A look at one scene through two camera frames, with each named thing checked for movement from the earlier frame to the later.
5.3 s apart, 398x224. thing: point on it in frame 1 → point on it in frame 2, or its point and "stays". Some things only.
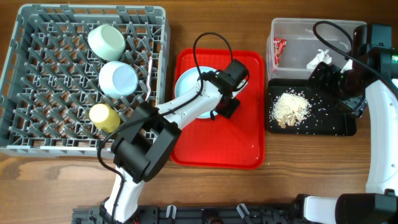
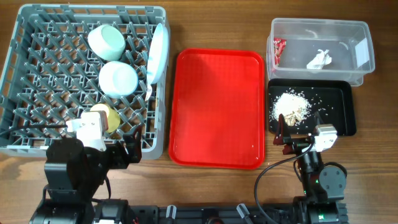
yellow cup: (106, 119) stays
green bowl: (106, 42) stays
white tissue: (321, 56) stays
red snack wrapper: (279, 44) stays
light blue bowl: (117, 79) stays
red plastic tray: (235, 137) stays
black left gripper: (228, 112) → (122, 160)
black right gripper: (331, 73) → (296, 145)
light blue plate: (186, 81) → (158, 55)
